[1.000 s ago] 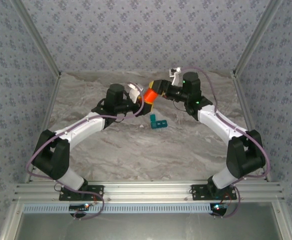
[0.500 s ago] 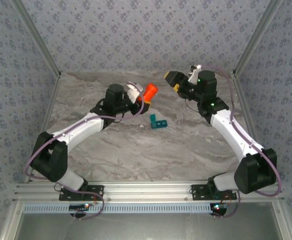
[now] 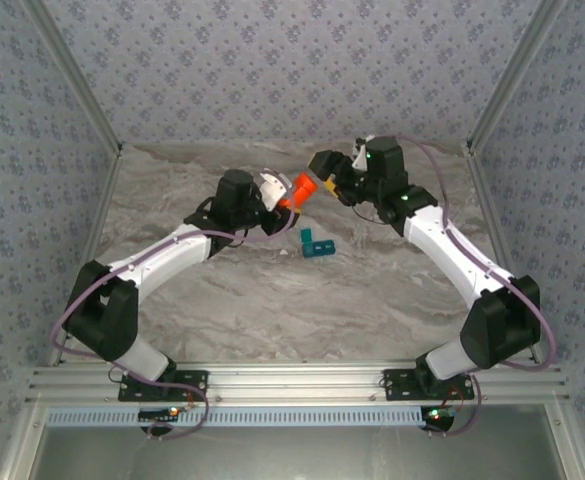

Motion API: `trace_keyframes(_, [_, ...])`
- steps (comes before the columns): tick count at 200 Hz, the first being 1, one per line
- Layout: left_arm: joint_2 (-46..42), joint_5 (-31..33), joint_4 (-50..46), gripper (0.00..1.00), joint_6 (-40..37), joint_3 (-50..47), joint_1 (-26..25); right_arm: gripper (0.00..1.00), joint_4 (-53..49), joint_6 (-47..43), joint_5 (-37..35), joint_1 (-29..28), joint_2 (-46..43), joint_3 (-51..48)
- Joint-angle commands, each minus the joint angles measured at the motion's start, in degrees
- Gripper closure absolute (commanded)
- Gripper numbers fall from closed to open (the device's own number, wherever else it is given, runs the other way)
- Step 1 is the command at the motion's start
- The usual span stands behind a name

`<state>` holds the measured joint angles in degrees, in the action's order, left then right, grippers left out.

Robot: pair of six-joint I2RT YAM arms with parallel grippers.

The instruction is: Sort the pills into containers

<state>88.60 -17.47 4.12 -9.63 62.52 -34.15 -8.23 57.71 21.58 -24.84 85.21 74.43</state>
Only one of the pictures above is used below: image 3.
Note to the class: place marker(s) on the teal L-shaped block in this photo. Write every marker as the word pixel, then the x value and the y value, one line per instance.
pixel 317 247

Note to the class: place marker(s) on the small circuit board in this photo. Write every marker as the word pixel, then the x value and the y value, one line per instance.
pixel 439 414
pixel 157 413

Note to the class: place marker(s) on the orange bottle cap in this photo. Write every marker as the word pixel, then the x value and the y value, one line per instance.
pixel 308 184

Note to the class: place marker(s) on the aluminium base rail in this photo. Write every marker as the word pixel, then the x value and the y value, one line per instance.
pixel 292 382

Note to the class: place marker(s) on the grey metal panel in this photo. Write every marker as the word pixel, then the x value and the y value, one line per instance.
pixel 292 455

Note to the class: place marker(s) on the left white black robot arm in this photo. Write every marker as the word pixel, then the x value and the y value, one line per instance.
pixel 167 255

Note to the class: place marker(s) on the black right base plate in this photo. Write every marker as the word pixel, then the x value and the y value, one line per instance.
pixel 397 385

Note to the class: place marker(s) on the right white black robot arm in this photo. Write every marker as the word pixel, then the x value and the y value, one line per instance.
pixel 447 250

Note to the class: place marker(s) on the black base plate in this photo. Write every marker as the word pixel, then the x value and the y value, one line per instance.
pixel 397 385
pixel 192 382

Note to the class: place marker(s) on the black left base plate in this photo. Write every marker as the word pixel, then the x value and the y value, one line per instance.
pixel 192 382

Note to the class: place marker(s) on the orange pill bottle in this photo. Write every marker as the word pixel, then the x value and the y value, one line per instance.
pixel 298 198

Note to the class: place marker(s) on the aluminium frame bar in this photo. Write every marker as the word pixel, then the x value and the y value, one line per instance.
pixel 78 75
pixel 102 210
pixel 565 445
pixel 514 75
pixel 493 210
pixel 21 445

